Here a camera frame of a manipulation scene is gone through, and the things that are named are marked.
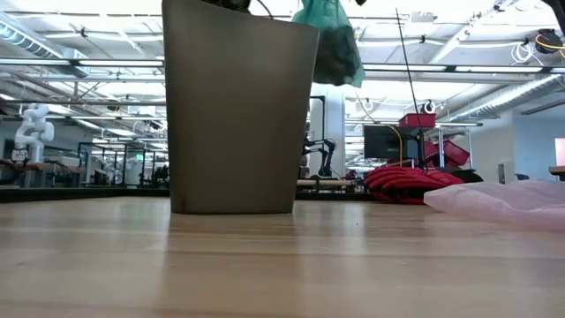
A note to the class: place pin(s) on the dark grey trash bin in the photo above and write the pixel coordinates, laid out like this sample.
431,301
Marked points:
238,123

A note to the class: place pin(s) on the blue plastic trash bag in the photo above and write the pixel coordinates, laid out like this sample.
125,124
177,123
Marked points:
335,53

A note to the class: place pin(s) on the pink plastic trash bag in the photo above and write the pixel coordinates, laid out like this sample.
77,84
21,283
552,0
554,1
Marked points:
507,203

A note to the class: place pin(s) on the black background robot arm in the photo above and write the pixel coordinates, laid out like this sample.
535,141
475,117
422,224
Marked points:
327,159

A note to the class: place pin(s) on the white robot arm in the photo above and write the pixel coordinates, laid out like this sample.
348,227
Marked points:
35,128

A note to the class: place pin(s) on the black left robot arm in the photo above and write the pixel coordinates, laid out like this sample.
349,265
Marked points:
231,4

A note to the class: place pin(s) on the black computer monitor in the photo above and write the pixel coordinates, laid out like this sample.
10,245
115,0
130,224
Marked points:
384,141

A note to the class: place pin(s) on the red work glove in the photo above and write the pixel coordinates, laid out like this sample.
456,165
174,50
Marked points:
406,183

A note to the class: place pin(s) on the red storage bin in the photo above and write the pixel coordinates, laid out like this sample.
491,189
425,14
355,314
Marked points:
417,120

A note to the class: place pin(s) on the background workbench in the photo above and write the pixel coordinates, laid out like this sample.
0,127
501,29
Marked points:
44,167

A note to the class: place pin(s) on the pink lit screen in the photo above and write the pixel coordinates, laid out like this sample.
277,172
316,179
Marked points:
560,152

